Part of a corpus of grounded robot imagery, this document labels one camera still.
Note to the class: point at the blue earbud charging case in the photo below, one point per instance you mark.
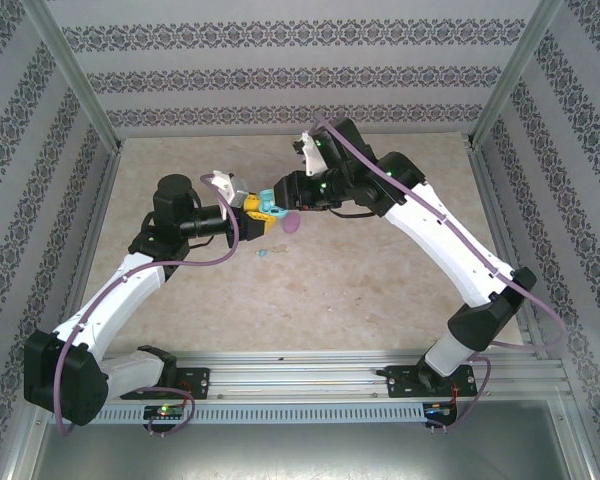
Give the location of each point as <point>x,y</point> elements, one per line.
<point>266,197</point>

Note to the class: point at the pink earbud charging case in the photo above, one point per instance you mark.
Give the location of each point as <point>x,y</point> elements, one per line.
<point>291,226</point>

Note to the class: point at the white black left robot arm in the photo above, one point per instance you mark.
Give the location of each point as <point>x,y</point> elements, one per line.
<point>120,290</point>

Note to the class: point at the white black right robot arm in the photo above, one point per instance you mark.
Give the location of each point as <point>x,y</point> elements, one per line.
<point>450,245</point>

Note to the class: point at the grey metal panel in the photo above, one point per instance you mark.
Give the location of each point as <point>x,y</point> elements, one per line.
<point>300,455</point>

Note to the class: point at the aluminium side rail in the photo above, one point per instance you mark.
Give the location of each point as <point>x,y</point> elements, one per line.
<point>485,175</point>
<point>102,205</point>

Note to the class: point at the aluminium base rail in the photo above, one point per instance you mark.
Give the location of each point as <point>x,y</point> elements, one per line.
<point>290,377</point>

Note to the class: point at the aluminium frame post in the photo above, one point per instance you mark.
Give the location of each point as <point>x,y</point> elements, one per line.
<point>71,70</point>
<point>515,70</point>

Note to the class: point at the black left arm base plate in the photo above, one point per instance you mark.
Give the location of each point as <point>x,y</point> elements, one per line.
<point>195,382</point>

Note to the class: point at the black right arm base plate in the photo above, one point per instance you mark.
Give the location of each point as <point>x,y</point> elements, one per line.
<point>405,382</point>

